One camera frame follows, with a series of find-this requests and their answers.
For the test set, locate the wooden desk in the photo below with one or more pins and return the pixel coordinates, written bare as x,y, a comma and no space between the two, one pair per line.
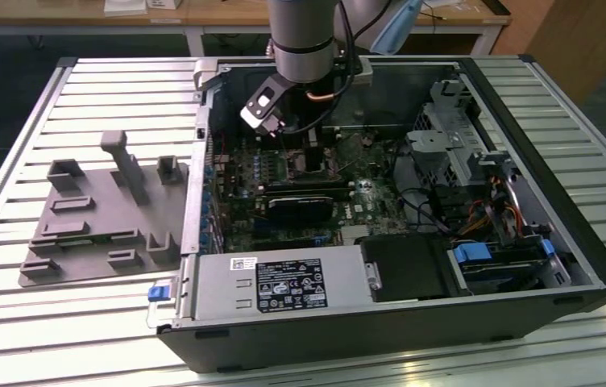
66,18

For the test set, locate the metal drive cage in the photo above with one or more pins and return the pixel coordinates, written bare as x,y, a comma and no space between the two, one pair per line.
442,141

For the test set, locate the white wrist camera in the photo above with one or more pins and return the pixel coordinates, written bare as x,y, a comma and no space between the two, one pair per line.
262,102

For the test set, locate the white box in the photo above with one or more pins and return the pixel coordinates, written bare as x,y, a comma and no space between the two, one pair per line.
124,8

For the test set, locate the CPU socket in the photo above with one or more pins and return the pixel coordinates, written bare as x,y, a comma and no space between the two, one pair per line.
294,167

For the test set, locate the blue bay clip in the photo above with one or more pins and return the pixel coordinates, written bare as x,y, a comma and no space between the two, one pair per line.
548,248

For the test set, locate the black PC case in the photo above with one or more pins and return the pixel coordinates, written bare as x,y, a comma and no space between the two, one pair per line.
334,342

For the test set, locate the grey parts rack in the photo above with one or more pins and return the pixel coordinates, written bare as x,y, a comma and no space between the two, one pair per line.
98,225

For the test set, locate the green motherboard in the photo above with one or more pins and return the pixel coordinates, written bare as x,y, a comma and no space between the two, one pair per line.
373,201

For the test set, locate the wooden cabinet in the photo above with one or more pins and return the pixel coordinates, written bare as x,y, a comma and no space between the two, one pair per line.
577,40

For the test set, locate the silver power supply unit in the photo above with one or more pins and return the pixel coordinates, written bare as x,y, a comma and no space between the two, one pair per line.
217,290

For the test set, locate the green RAM stick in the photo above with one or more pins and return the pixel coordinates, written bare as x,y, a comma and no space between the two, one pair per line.
82,241

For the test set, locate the black graphics card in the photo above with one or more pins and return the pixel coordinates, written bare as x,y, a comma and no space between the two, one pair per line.
297,209

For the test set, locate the blue case latch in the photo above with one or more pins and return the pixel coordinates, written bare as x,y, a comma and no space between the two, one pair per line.
157,293

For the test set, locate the small silver heat sink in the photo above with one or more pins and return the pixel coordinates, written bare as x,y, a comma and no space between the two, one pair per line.
356,234

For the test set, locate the hard disk in blue carrier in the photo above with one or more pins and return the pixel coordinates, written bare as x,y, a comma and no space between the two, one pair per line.
472,252

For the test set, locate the black drive box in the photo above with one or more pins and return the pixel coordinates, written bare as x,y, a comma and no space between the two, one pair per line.
405,266

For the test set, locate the metal locking lever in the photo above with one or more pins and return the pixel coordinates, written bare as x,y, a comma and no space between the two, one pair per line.
350,164

